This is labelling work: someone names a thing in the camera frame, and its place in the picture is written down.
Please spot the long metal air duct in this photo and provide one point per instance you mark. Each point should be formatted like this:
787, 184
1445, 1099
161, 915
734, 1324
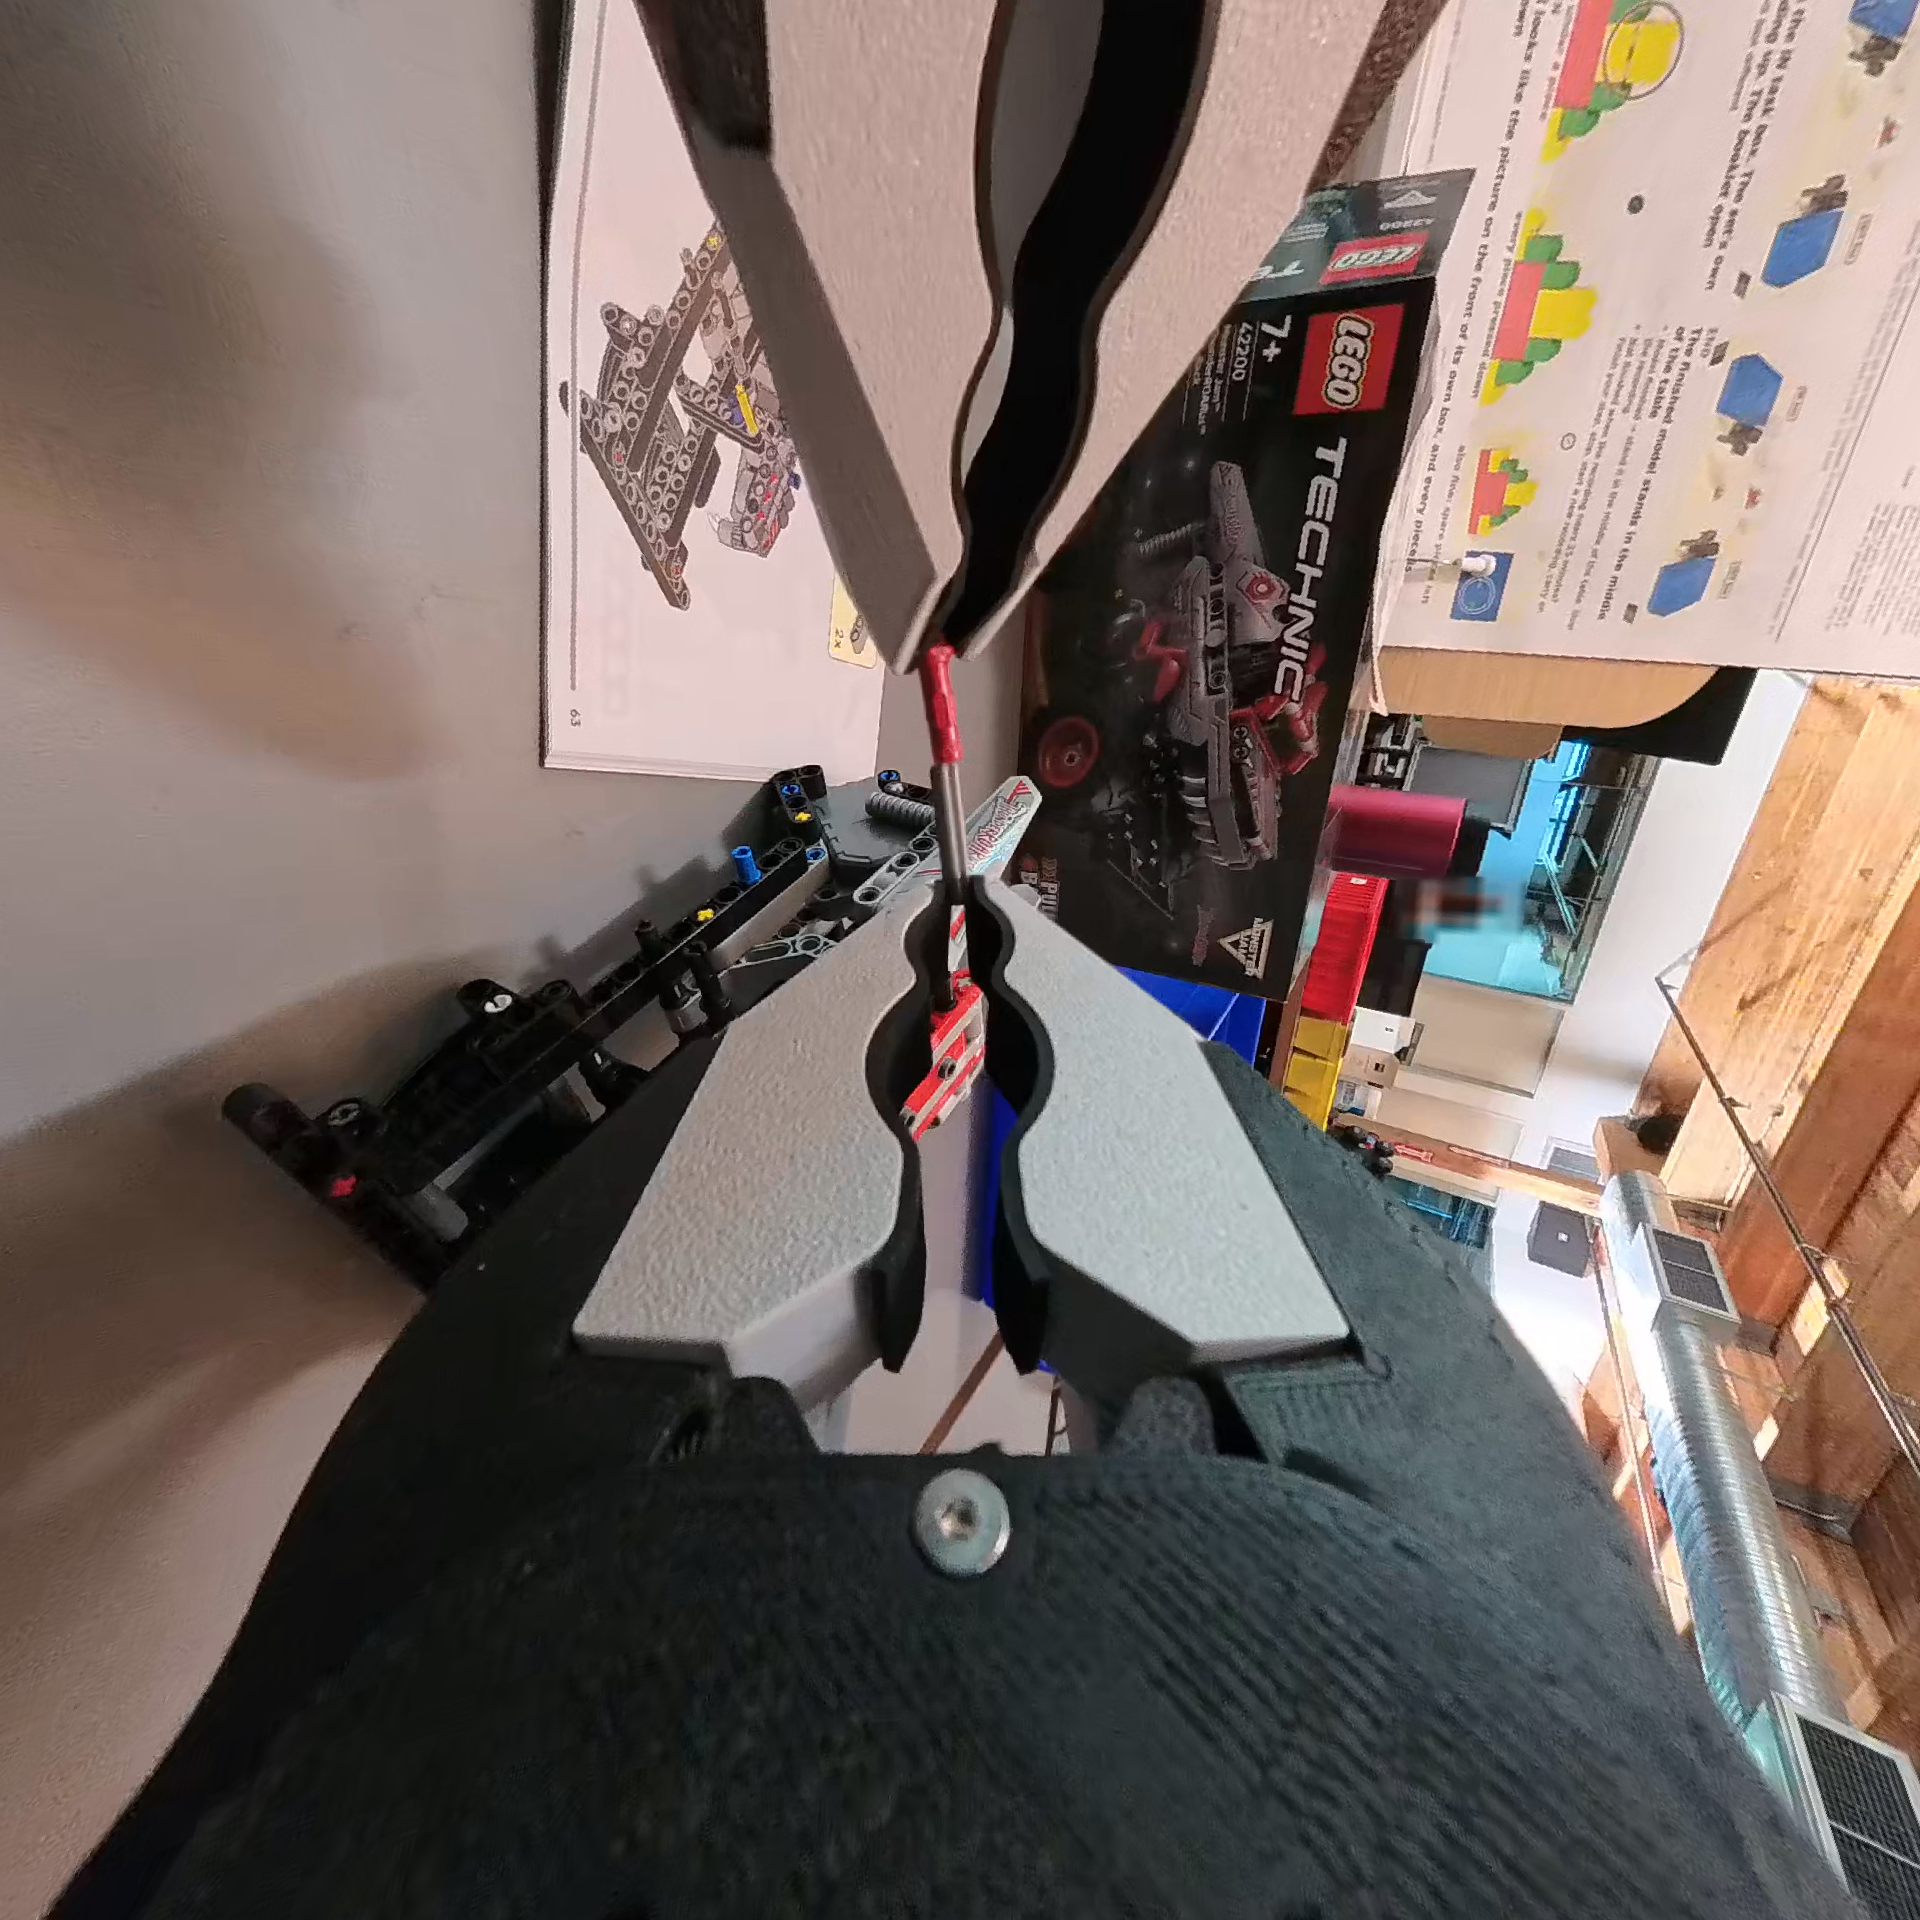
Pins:
1739, 1500

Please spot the grey toy axle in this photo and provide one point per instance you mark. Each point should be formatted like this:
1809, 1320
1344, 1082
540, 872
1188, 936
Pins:
953, 838

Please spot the yellow storage bin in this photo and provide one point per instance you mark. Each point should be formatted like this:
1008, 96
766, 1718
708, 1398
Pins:
1307, 1065

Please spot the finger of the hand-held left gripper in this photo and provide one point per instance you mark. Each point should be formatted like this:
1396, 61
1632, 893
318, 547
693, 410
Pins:
1243, 148
868, 224

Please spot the black toy set box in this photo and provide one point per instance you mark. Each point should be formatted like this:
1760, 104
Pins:
1200, 675

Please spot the red storage bin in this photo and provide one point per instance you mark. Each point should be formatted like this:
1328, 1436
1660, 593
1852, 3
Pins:
1341, 945

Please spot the black toy chassis model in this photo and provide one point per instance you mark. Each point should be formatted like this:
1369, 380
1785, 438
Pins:
494, 1078

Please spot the printed instruction sheet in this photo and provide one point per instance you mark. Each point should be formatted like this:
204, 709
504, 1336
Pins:
1651, 376

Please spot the toy building instruction booklet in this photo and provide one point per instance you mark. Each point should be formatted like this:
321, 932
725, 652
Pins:
660, 598

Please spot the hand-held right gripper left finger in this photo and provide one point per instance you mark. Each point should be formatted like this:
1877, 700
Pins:
750, 1171

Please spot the red toy pin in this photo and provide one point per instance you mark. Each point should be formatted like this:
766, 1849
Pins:
942, 704

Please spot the blue plastic bin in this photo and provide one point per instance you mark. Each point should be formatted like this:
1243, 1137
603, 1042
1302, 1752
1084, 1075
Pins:
1185, 1020

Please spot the red white toy beam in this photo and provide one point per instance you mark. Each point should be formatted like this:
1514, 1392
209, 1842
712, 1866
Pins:
949, 1050

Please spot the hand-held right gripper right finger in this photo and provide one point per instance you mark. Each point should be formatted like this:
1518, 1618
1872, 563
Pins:
1170, 1201

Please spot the brown cardboard board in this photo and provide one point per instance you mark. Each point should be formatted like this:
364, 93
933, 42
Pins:
1529, 704

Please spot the maroon bottle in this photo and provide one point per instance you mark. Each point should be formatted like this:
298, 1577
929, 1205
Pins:
1394, 833

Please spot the grey desk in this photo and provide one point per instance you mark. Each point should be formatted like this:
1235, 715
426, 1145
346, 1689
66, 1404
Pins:
225, 451

